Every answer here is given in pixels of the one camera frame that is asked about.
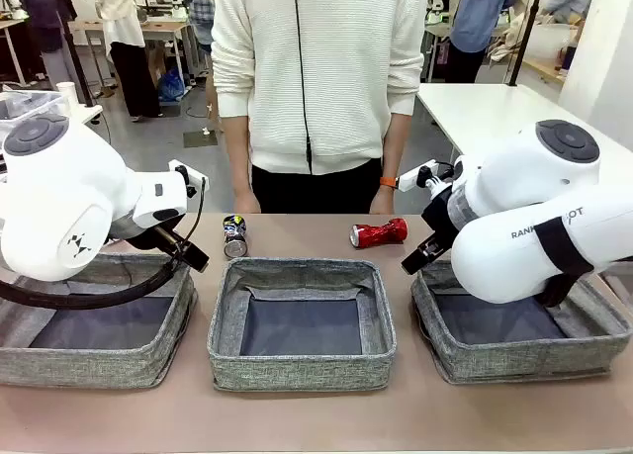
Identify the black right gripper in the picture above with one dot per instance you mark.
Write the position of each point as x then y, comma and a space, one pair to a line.
442, 221

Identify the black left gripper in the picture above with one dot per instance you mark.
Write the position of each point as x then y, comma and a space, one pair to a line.
190, 256

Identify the crushed black drink can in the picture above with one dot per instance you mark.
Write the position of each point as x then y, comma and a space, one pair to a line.
235, 236

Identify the crushed red drink can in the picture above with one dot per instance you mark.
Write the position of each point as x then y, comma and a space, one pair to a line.
378, 234

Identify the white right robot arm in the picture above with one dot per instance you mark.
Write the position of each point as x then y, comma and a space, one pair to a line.
524, 261

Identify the person's right forearm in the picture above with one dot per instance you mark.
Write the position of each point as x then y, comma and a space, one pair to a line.
236, 152

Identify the person's left forearm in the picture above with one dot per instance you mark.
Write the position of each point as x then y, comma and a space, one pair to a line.
398, 142

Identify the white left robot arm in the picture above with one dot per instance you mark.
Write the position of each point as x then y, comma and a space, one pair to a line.
59, 202

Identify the person's left hand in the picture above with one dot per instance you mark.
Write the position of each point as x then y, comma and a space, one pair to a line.
383, 202

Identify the person's right hand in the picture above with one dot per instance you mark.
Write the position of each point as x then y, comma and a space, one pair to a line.
246, 206

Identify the orange wrist watch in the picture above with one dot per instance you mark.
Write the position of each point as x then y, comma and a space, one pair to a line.
389, 181

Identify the black trousers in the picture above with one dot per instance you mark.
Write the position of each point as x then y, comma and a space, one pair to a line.
316, 192

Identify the grey fabric basket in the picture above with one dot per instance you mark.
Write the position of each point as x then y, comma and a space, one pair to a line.
99, 370
301, 372
519, 365

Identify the large white table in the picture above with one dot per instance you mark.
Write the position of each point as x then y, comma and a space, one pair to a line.
484, 118

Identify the blue plastic bag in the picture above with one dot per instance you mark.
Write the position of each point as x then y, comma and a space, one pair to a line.
170, 85

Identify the small white side table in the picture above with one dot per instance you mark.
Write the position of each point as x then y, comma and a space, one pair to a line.
86, 113

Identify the white knit sweater torso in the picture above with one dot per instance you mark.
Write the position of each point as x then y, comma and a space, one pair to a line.
346, 78

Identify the white paper cup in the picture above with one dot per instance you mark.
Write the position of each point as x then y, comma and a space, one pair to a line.
65, 95

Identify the clear plastic storage box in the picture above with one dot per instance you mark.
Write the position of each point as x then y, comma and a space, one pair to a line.
29, 105

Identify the black tripod pole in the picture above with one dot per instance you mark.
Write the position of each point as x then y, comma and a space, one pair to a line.
76, 63

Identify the bystander in white top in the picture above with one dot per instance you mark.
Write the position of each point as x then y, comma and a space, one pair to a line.
128, 38

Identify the bystander in blue shirt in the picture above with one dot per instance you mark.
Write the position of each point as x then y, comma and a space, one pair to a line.
477, 24

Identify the black stand pole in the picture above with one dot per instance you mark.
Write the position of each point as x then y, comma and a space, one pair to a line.
526, 28

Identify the bystander in dark clothes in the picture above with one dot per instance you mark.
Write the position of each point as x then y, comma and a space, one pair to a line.
47, 24

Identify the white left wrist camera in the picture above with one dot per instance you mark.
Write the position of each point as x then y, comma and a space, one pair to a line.
190, 177

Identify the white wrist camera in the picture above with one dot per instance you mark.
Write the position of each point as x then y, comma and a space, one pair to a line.
190, 177
410, 178

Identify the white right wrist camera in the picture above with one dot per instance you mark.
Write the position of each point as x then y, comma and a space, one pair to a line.
410, 178

